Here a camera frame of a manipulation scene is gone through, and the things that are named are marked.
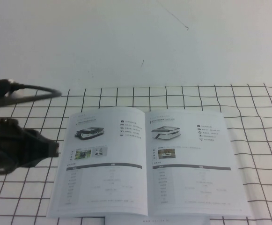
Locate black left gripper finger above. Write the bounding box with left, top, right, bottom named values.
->
left=24, top=129, right=60, bottom=157
left=21, top=152, right=50, bottom=167

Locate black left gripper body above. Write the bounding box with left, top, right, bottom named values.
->
left=0, top=116, right=31, bottom=175

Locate white product catalogue book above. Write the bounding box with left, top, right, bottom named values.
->
left=47, top=106, right=252, bottom=218

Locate white black-grid checkered cloth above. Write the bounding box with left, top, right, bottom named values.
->
left=0, top=83, right=272, bottom=225

